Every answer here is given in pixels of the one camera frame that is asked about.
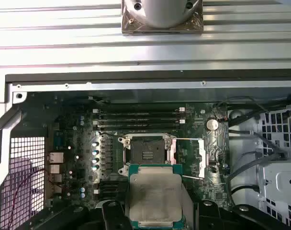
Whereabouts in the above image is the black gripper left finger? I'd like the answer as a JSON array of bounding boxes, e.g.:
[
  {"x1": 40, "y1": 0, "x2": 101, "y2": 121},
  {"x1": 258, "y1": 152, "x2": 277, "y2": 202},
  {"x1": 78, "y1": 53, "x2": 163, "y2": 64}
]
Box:
[{"x1": 23, "y1": 201, "x2": 133, "y2": 230}]

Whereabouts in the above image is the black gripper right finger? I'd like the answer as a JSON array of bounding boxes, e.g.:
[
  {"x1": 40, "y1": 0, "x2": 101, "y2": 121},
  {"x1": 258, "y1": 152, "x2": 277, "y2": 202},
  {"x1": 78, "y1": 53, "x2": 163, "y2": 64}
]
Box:
[{"x1": 198, "y1": 200, "x2": 290, "y2": 230}]

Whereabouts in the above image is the silver topped green CPU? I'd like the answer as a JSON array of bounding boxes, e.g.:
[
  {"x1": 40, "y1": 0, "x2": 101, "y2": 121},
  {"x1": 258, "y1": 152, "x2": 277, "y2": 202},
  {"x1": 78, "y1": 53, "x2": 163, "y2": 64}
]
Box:
[{"x1": 125, "y1": 163, "x2": 193, "y2": 229}]

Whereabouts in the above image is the metal socket cover frame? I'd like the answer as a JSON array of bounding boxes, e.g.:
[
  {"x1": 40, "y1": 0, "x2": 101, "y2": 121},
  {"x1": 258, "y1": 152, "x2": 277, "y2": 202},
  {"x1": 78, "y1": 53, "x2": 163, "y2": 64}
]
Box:
[{"x1": 168, "y1": 137, "x2": 207, "y2": 180}]

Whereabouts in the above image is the black RAM slot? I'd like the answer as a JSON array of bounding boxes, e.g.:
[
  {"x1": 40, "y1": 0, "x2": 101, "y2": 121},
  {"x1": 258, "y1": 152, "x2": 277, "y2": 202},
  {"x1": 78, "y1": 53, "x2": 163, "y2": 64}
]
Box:
[
  {"x1": 97, "y1": 124, "x2": 184, "y2": 132},
  {"x1": 92, "y1": 118, "x2": 186, "y2": 127},
  {"x1": 97, "y1": 179, "x2": 128, "y2": 186},
  {"x1": 93, "y1": 189, "x2": 127, "y2": 198},
  {"x1": 97, "y1": 112, "x2": 184, "y2": 120},
  {"x1": 97, "y1": 197, "x2": 123, "y2": 204},
  {"x1": 92, "y1": 106, "x2": 186, "y2": 115},
  {"x1": 97, "y1": 185, "x2": 128, "y2": 192}
]

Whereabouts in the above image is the perforated metal disk bay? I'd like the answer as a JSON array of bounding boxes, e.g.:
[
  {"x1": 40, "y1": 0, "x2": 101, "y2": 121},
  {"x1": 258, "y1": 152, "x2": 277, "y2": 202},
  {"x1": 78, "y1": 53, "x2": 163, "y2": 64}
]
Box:
[{"x1": 255, "y1": 109, "x2": 291, "y2": 230}]

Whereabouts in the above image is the large silver port block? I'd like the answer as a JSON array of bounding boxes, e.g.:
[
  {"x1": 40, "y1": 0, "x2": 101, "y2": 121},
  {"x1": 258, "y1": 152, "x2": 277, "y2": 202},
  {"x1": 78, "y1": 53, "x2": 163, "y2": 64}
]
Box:
[{"x1": 49, "y1": 152, "x2": 65, "y2": 164}]

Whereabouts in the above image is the green motherboard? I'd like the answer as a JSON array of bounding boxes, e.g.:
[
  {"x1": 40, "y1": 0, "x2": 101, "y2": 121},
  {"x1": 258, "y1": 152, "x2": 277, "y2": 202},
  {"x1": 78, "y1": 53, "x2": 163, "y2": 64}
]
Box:
[{"x1": 46, "y1": 95, "x2": 230, "y2": 211}]

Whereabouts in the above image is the round silver coin battery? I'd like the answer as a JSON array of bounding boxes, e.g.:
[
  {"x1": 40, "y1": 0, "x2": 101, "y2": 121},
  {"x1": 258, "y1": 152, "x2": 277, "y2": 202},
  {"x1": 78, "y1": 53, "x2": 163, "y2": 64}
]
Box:
[{"x1": 206, "y1": 118, "x2": 219, "y2": 131}]

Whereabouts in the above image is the grey metal PC case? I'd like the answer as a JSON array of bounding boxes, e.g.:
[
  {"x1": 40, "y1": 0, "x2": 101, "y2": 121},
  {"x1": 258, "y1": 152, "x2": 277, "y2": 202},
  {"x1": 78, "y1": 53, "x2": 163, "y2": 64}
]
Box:
[{"x1": 0, "y1": 69, "x2": 291, "y2": 230}]

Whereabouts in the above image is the thick black cable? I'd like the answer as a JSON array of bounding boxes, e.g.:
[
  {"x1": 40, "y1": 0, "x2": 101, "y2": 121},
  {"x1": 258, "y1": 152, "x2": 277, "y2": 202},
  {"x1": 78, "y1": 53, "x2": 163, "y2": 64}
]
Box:
[{"x1": 228, "y1": 179, "x2": 260, "y2": 206}]

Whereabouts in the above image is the CPU socket with metal frame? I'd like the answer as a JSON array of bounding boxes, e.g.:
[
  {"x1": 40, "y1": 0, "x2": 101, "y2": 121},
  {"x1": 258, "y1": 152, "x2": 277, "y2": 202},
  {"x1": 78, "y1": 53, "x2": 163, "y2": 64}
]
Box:
[{"x1": 117, "y1": 133, "x2": 178, "y2": 179}]

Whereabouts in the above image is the dark grey cable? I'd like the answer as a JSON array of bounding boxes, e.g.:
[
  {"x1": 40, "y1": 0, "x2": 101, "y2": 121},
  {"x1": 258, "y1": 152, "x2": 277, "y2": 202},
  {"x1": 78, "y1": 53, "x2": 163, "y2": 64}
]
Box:
[{"x1": 228, "y1": 112, "x2": 287, "y2": 159}]

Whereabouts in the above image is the thin wire locking lever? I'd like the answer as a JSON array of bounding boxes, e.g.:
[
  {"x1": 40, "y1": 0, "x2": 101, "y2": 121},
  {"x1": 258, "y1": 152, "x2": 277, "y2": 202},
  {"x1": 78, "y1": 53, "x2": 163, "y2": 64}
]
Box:
[{"x1": 97, "y1": 130, "x2": 124, "y2": 140}]

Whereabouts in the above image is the thin red wire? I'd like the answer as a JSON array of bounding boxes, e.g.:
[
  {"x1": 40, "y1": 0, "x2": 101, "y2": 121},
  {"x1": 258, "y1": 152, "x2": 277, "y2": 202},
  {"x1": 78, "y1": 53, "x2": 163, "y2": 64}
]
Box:
[{"x1": 10, "y1": 168, "x2": 47, "y2": 216}]

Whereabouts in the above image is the thin black wire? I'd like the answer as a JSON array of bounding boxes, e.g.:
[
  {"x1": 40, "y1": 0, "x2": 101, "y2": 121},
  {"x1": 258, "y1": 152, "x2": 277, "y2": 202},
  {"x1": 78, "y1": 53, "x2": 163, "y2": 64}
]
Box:
[{"x1": 216, "y1": 95, "x2": 269, "y2": 115}]

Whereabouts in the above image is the square brown base plate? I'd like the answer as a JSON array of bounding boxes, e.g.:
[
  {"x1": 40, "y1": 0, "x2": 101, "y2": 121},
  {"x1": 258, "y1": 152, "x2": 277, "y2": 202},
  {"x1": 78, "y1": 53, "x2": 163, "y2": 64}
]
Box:
[{"x1": 121, "y1": 0, "x2": 204, "y2": 36}]

